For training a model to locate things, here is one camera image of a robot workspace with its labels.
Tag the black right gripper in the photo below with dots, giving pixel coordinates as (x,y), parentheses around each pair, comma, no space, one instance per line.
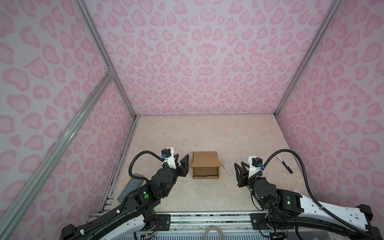
(242,175)

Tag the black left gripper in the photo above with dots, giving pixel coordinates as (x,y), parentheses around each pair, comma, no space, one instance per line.
(185,166)

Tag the brown cardboard paper box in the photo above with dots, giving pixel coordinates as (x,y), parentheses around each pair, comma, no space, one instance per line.
(206,165)

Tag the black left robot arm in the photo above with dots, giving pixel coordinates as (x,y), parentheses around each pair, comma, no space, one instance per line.
(136,212)

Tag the black marker pen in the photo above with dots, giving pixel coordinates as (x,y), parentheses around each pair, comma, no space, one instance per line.
(284,163)

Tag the grey whiteboard eraser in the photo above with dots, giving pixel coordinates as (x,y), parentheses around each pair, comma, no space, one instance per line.
(132,185)

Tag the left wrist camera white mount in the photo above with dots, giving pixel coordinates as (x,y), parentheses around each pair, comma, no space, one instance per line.
(169,158)

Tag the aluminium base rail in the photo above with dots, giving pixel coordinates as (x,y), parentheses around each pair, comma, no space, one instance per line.
(211,226)

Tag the diagonal aluminium frame bar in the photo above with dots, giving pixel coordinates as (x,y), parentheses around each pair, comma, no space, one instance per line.
(21,204)

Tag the aluminium frame post left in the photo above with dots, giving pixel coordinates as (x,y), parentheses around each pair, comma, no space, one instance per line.
(85,14)

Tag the aluminium frame post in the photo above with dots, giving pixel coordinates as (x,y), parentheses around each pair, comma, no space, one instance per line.
(315,42)
(85,14)

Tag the aluminium frame post right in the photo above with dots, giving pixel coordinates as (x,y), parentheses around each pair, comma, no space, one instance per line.
(315,42)

